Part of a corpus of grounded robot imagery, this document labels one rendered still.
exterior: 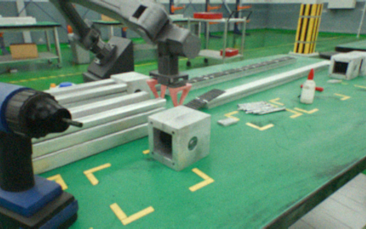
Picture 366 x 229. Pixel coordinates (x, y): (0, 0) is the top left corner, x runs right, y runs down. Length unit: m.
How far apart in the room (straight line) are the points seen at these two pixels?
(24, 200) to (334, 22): 12.33
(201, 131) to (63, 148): 0.29
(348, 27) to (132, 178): 11.94
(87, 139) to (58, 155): 0.07
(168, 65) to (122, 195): 0.37
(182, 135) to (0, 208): 0.31
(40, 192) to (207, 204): 0.26
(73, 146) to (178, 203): 0.27
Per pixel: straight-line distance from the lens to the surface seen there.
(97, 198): 0.52
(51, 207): 0.44
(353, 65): 1.44
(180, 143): 0.54
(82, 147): 0.63
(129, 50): 1.32
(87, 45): 1.30
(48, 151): 0.60
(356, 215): 1.54
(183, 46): 0.66
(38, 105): 0.34
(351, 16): 12.27
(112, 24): 5.69
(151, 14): 0.70
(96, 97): 0.84
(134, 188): 0.53
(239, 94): 1.02
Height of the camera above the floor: 1.09
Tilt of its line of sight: 22 degrees down
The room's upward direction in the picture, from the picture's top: straight up
